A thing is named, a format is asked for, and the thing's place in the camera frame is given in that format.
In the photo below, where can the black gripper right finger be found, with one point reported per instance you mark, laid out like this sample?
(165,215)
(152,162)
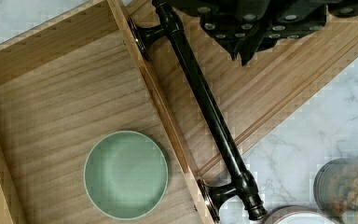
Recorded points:
(298,18)

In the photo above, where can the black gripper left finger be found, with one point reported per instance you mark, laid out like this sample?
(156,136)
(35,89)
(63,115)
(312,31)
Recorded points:
(238,26)

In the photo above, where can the wooden drawer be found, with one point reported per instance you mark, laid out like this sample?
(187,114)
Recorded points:
(64,85)

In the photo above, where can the bamboo cutting board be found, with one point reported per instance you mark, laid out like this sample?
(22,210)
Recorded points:
(253,99)

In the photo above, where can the green ceramic bowl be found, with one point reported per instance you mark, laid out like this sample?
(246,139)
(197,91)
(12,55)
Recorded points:
(126,175)

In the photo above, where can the white plate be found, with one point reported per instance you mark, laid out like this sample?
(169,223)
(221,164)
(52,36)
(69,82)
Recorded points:
(294,214)

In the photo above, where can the black drawer handle bar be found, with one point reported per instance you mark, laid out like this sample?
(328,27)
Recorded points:
(243,184)

